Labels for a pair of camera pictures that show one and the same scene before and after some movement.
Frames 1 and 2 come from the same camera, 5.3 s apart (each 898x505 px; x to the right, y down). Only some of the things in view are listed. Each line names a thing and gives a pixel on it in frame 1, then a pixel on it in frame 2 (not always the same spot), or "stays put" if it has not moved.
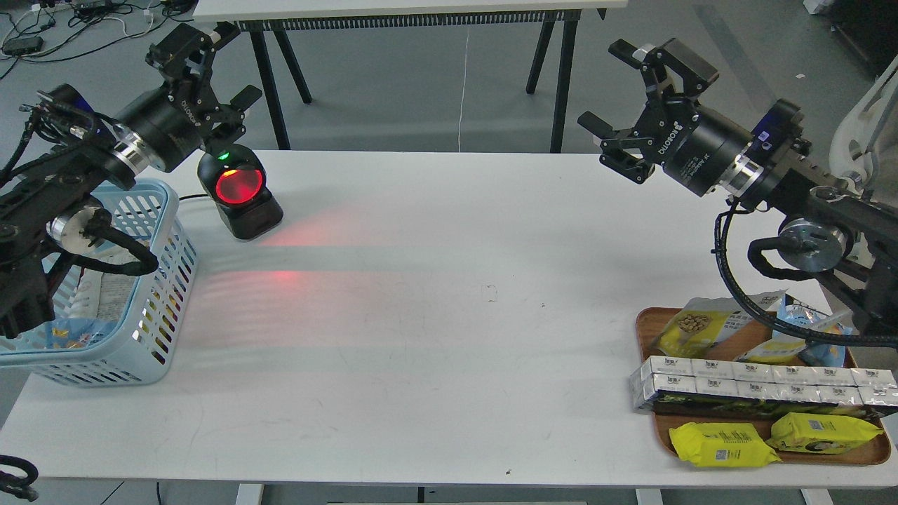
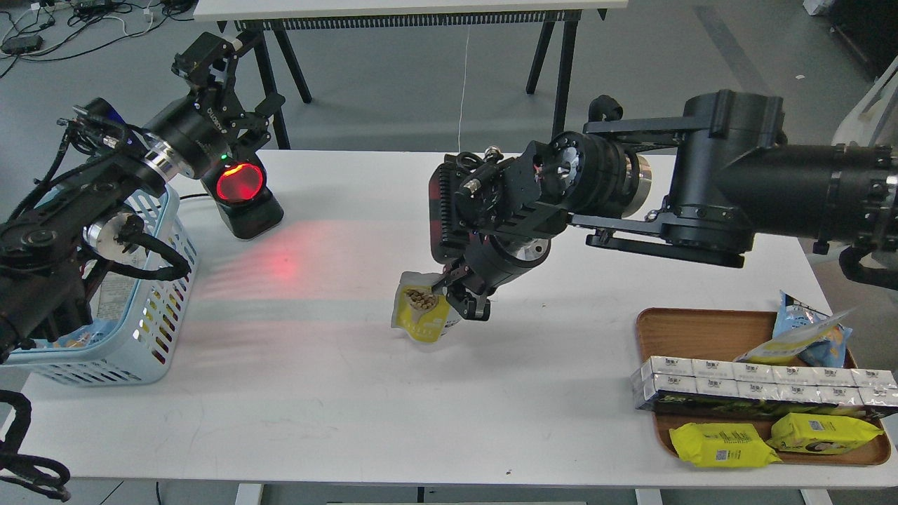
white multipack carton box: (671, 386) stays put
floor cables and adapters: (37, 31) stays put
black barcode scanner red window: (234, 177) stays put
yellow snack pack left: (722, 445) stays put
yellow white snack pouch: (704, 320) to (419, 308)
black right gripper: (695, 145) to (488, 261)
